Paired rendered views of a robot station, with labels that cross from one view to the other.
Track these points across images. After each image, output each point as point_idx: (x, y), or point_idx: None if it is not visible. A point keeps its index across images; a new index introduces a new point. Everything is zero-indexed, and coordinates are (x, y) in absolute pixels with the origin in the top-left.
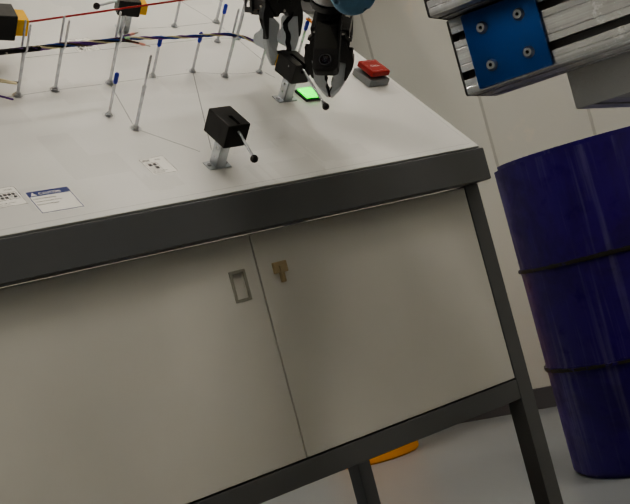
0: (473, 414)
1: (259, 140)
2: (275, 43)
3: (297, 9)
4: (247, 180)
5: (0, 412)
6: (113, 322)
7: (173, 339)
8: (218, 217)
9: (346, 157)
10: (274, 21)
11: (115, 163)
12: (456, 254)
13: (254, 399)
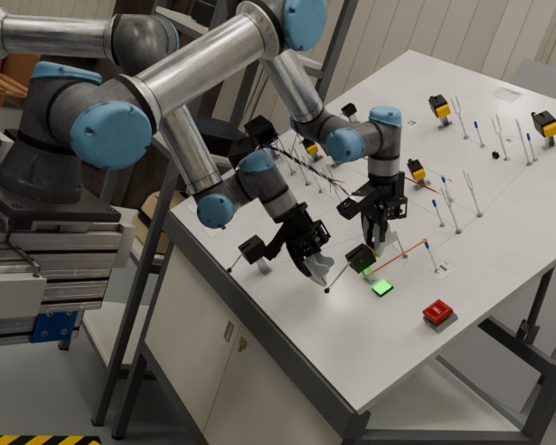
0: None
1: (302, 280)
2: (365, 236)
3: (379, 222)
4: (251, 285)
5: (165, 288)
6: (196, 294)
7: (203, 323)
8: (223, 287)
9: (297, 325)
10: (366, 220)
11: (252, 235)
12: None
13: (205, 383)
